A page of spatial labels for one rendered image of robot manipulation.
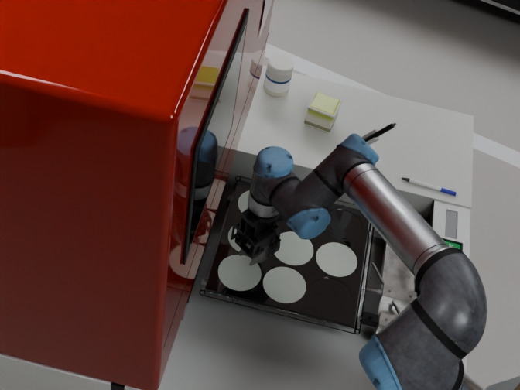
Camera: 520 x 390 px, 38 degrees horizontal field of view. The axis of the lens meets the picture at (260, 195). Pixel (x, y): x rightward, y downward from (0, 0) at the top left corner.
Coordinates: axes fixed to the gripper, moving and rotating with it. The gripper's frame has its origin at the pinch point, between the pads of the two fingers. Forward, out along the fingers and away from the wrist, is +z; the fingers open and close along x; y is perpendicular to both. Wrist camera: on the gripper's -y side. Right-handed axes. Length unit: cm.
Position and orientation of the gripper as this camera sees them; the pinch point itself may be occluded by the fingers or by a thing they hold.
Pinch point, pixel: (259, 256)
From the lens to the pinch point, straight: 178.0
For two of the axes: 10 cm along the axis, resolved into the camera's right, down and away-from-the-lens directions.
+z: -1.3, 6.5, 7.5
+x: 6.8, 6.1, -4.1
